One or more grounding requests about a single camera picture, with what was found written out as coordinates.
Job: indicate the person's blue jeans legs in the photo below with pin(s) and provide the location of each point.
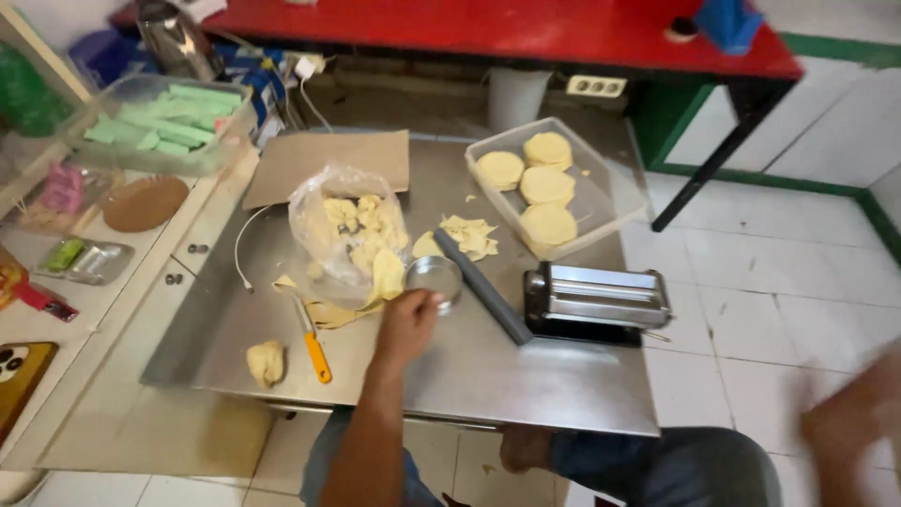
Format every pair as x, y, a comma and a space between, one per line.
662, 468

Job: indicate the green mesh bag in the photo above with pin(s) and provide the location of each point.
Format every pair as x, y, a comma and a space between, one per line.
28, 95

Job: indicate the thin flat dough sheet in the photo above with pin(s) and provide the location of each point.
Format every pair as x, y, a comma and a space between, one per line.
331, 315

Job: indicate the person's left fingers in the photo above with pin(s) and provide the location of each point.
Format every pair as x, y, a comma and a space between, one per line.
426, 300

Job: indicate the clear plastic box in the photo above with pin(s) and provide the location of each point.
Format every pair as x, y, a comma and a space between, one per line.
211, 151

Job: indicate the grey rolling pin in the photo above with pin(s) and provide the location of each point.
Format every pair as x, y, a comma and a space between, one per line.
482, 285

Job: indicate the person's foot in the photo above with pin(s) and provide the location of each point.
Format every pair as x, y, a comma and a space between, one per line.
524, 448

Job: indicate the red table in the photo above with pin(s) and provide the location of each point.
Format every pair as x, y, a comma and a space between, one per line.
493, 28

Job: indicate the person's left hand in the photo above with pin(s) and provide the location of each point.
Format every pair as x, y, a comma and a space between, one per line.
405, 327

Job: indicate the blue plastic bag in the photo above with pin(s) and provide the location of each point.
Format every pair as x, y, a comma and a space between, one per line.
105, 56

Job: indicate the clear box with pink packet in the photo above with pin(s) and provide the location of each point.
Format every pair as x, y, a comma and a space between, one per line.
60, 194

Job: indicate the person's right hand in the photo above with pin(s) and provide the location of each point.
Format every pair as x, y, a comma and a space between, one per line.
855, 429

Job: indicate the white power strip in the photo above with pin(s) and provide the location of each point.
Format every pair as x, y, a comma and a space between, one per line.
596, 86

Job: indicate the green packet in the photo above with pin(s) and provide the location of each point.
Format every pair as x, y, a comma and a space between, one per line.
65, 254

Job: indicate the clear plastic tray container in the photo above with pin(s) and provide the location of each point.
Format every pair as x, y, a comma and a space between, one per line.
605, 204

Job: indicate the white charger plug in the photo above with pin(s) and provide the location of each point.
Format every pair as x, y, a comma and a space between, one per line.
307, 67

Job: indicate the heap of green sticks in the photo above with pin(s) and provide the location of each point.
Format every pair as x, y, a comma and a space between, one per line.
169, 120

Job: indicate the stack of round dough discs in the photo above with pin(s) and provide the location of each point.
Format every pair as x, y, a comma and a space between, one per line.
500, 170
548, 225
547, 185
548, 149

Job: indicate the clear plastic bag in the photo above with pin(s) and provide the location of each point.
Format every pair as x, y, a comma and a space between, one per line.
331, 253

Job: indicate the blue holder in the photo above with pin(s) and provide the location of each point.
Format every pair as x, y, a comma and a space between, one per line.
728, 25

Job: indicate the small metal tray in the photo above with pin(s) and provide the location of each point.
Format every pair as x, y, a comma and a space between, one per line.
91, 262

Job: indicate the small dough lump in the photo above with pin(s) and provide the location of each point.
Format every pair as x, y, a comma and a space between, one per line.
266, 363

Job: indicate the round metal dough cutter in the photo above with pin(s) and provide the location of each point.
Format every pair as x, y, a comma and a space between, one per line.
436, 276

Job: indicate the steel pasta roller machine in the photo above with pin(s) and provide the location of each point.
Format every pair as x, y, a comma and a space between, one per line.
598, 303

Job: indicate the phone in brown case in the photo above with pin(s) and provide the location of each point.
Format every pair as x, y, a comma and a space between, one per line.
17, 380

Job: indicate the blue and white packaging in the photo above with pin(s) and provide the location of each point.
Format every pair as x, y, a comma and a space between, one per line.
250, 81

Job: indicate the white plastic bucket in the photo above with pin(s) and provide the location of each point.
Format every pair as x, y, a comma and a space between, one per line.
517, 97

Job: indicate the brown cardboard sheet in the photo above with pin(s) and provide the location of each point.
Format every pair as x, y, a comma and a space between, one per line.
331, 165

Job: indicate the dough scraps inside bag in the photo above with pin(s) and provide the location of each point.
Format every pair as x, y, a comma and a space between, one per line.
369, 236

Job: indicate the pile of loose dough scraps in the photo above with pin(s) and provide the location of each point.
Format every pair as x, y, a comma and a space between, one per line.
470, 236

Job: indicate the metal kettle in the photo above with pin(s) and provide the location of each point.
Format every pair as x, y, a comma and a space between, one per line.
176, 42

